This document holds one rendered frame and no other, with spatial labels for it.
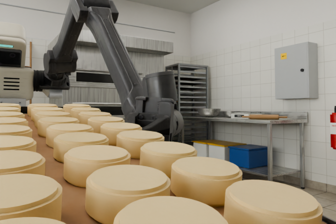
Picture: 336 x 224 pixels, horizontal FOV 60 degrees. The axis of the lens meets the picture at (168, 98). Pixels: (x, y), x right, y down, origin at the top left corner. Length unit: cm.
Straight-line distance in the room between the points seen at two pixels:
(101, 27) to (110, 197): 62
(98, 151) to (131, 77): 43
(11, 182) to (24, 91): 105
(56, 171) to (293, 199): 18
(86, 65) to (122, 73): 337
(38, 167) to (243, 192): 13
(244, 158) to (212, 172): 388
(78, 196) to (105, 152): 4
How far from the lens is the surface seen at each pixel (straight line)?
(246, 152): 404
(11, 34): 120
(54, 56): 111
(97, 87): 402
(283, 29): 455
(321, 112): 412
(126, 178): 18
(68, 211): 19
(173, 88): 55
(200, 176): 19
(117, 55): 69
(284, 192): 18
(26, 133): 32
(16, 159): 22
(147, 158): 24
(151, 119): 46
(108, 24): 77
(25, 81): 122
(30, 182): 18
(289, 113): 428
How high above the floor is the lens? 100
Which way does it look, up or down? 2 degrees up
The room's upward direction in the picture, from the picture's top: straight up
